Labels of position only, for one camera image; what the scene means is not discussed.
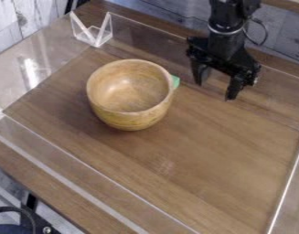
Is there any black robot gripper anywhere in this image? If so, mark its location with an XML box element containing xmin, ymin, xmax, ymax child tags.
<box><xmin>187</xmin><ymin>37</ymin><xmax>262</xmax><ymax>101</ymax></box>

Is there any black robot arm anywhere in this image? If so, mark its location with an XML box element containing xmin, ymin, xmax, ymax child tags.
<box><xmin>187</xmin><ymin>0</ymin><xmax>262</xmax><ymax>101</ymax></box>

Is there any green stick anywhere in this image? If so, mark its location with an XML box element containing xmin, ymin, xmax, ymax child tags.
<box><xmin>171</xmin><ymin>75</ymin><xmax>180</xmax><ymax>89</ymax></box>

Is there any wooden bowl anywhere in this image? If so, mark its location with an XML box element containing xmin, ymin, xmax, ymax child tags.
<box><xmin>85</xmin><ymin>58</ymin><xmax>176</xmax><ymax>131</ymax></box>

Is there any black metal base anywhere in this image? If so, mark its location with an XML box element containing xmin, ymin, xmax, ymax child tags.
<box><xmin>22</xmin><ymin>194</ymin><xmax>61</xmax><ymax>234</ymax></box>

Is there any clear acrylic corner bracket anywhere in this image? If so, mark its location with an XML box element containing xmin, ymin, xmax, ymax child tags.
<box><xmin>69</xmin><ymin>12</ymin><xmax>112</xmax><ymax>48</ymax></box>

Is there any clear acrylic enclosure wall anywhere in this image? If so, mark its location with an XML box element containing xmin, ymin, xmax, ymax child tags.
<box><xmin>0</xmin><ymin>112</ymin><xmax>202</xmax><ymax>234</ymax></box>

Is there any black cable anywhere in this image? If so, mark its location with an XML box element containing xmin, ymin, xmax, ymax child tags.
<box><xmin>0</xmin><ymin>206</ymin><xmax>37</xmax><ymax>234</ymax></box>

